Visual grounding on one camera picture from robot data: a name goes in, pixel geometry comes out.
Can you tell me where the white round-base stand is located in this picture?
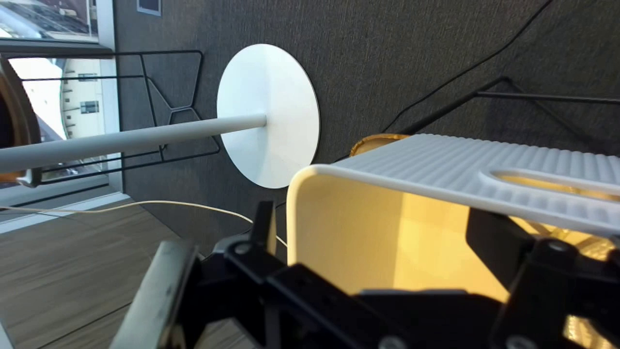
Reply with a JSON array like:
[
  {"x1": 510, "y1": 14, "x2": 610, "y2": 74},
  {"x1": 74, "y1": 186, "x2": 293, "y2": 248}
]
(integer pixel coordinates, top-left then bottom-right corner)
[{"x1": 0, "y1": 43, "x2": 322, "y2": 190}]

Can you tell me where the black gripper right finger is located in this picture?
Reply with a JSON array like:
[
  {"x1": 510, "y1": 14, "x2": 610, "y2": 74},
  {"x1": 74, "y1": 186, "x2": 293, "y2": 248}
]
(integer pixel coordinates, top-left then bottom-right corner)
[{"x1": 463, "y1": 206, "x2": 620, "y2": 349}]

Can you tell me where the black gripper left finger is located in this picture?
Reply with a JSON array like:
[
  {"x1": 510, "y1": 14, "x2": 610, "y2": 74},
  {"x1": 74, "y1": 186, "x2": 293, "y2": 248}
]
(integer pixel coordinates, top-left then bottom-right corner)
[{"x1": 109, "y1": 198, "x2": 415, "y2": 349}]

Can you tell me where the white plastic basket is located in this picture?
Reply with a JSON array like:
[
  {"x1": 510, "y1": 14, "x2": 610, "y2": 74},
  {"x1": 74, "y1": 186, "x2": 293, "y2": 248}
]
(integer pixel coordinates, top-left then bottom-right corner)
[{"x1": 285, "y1": 132, "x2": 620, "y2": 349}]

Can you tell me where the yellow chair without armrest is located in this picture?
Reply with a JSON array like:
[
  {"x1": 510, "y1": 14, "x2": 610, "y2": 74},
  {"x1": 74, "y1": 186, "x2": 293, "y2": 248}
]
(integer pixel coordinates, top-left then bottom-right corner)
[{"x1": 349, "y1": 132, "x2": 413, "y2": 159}]

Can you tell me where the white floor cable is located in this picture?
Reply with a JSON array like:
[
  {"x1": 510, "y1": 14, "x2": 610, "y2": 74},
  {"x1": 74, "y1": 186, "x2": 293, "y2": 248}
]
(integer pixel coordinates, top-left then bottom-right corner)
[{"x1": 0, "y1": 196, "x2": 291, "y2": 248}]

